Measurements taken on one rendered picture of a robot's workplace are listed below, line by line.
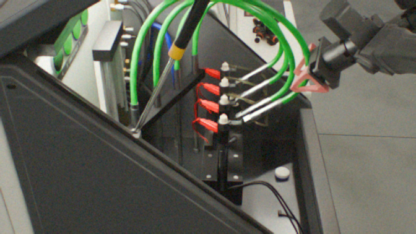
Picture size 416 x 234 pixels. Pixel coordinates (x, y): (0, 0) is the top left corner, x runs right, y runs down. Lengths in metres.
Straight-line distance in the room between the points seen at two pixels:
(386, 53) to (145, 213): 0.47
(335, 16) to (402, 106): 2.49
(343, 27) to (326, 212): 0.45
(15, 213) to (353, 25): 0.66
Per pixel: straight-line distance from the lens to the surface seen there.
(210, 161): 1.24
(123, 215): 0.85
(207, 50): 1.40
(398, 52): 0.84
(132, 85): 1.10
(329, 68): 1.03
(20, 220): 0.92
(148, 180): 0.79
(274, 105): 1.11
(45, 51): 0.79
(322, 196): 1.22
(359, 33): 0.96
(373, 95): 3.47
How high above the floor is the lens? 1.78
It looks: 35 degrees down
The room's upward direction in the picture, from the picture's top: straight up
